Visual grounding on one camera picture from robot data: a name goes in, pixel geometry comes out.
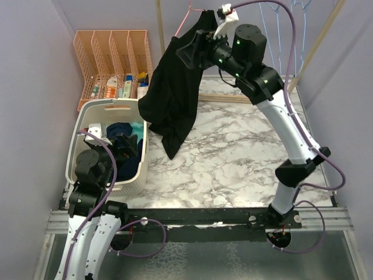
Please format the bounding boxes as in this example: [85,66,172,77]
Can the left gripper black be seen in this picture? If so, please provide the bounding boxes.
[91,132,138,187]

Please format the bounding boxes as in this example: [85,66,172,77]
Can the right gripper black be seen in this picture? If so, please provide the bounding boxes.
[175,27,244,81]

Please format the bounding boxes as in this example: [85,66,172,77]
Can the teal t shirt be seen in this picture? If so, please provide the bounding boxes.
[131,122,144,143]

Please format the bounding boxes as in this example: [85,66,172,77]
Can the navy blue t shirt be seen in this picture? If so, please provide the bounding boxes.
[106,122,143,182]

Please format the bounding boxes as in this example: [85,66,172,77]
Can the pink hanger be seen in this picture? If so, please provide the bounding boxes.
[174,0,205,37]

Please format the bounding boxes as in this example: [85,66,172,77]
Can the black t shirt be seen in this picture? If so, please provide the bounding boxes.
[138,10,217,159]

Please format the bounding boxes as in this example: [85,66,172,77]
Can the light blue wire hanger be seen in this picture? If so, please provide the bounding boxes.
[291,1,312,77]

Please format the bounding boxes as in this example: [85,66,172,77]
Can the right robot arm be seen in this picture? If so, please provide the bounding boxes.
[176,24,331,228]

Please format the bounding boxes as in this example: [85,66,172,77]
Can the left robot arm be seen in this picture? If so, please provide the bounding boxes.
[55,134,138,279]

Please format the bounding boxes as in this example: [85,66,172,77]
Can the cream plastic laundry basket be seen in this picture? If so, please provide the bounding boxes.
[65,99,149,198]

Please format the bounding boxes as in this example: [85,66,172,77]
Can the orange plastic file organizer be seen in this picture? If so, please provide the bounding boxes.
[73,30,153,110]

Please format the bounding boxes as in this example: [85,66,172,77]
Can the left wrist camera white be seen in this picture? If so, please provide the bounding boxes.
[84,123,112,146]

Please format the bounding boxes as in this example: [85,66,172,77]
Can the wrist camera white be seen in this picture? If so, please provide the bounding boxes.
[213,3,239,40]
[84,123,112,146]

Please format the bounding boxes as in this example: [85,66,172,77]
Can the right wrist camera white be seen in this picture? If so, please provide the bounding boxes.
[213,3,239,40]

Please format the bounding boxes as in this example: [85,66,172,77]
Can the wooden clothes rack frame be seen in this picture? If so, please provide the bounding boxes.
[156,0,347,104]

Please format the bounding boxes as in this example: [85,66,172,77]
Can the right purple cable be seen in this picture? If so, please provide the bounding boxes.
[233,0,346,192]

